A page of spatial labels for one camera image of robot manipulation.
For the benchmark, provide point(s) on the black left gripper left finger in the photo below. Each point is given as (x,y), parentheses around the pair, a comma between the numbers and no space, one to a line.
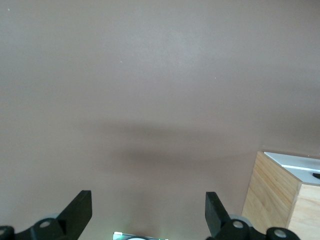
(77,215)

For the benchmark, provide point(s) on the brown table cover sheet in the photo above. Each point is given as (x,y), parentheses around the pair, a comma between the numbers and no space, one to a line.
(150,87)

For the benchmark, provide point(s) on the light wooden drawer cabinet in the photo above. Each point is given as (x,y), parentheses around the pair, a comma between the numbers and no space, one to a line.
(270,200)

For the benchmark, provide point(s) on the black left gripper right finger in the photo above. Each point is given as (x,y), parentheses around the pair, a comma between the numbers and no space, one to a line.
(216,217)

